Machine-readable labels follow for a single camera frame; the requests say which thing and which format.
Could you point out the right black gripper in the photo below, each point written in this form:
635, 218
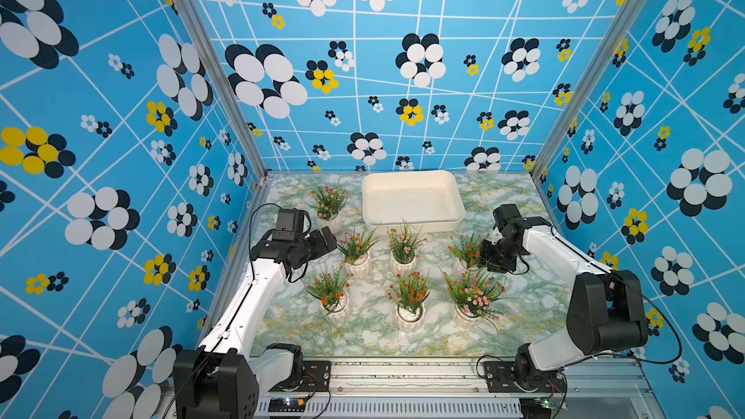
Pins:
508, 265

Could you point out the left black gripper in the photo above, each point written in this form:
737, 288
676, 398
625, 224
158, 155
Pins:
321, 246

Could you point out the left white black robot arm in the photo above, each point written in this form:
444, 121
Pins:
218, 379

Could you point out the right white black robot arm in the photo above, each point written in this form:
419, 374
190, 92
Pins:
606, 310

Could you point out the front right pink potted gypsophila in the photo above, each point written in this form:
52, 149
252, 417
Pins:
475, 295

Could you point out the white plastic storage box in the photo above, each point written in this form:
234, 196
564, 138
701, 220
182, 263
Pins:
428, 201

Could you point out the right controller board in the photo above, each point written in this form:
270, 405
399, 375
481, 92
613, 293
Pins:
536, 409

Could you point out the controller board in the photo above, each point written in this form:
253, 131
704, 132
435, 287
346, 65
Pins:
536, 409
287, 405

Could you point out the left controller board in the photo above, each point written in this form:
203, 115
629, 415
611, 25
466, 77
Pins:
287, 405

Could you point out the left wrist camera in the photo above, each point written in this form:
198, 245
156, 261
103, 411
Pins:
292, 225

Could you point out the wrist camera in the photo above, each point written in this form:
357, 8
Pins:
504, 213
292, 225

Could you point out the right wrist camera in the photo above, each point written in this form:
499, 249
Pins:
504, 213

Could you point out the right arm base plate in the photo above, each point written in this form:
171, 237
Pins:
505, 377

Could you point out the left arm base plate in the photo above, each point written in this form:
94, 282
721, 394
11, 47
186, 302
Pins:
315, 377

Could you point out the aluminium front rail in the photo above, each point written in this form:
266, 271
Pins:
389, 387

